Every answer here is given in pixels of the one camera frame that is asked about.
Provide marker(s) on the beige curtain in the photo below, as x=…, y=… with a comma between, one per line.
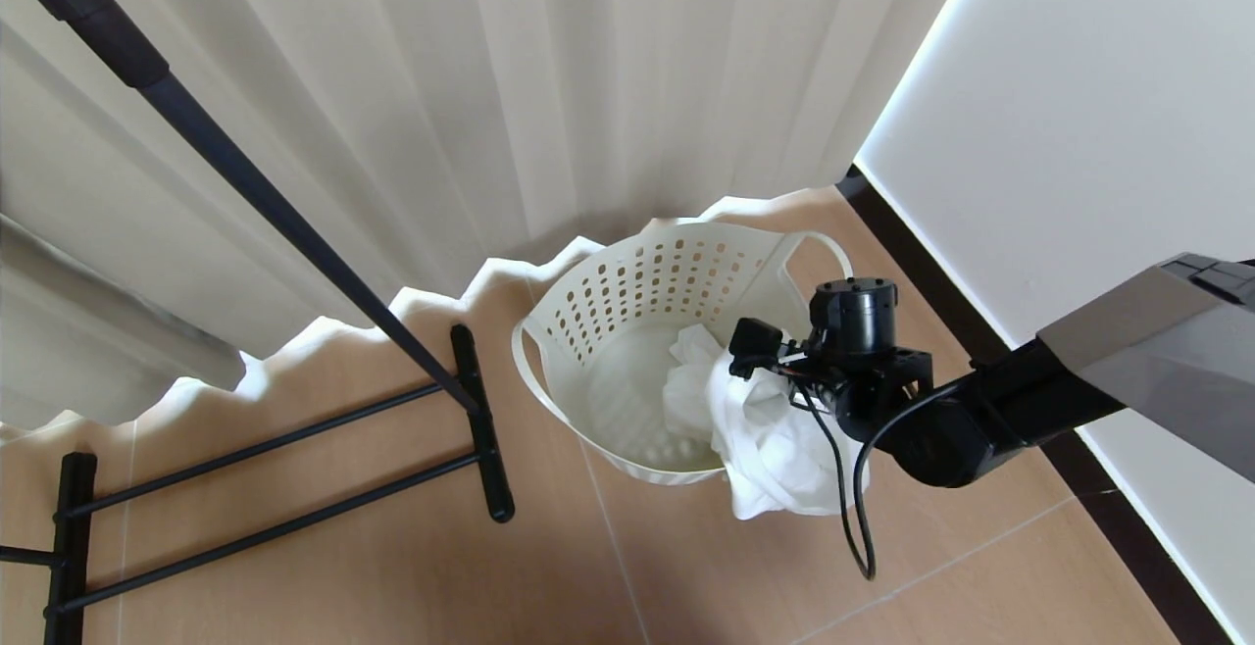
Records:
x=490, y=86

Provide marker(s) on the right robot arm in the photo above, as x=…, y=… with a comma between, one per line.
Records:
x=1128, y=361

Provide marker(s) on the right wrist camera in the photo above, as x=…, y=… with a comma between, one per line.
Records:
x=755, y=343

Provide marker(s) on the white garment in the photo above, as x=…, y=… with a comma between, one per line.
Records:
x=775, y=449

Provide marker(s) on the white laundry basket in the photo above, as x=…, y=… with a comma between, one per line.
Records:
x=598, y=302

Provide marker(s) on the black clothes rack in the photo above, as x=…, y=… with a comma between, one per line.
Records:
x=235, y=170

